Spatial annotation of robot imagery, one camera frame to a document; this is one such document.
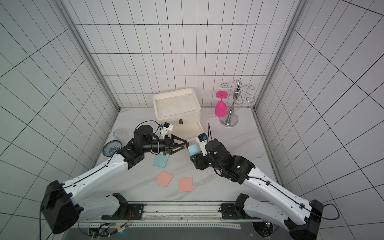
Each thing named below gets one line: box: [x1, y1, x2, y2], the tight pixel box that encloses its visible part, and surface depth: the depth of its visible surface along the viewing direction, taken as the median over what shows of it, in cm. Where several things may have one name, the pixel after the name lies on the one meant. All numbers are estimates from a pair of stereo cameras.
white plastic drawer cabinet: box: [152, 88, 205, 142], surface depth 90 cm
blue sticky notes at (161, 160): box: [153, 155, 169, 168], surface depth 92 cm
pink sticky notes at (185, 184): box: [179, 177, 193, 193], surface depth 84 cm
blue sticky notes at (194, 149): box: [188, 143, 201, 156], surface depth 70 cm
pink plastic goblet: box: [215, 90, 229, 118], surface depth 97 cm
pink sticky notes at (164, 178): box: [155, 170, 174, 189], surface depth 85 cm
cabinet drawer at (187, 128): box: [168, 118, 205, 140], surface depth 92 cm
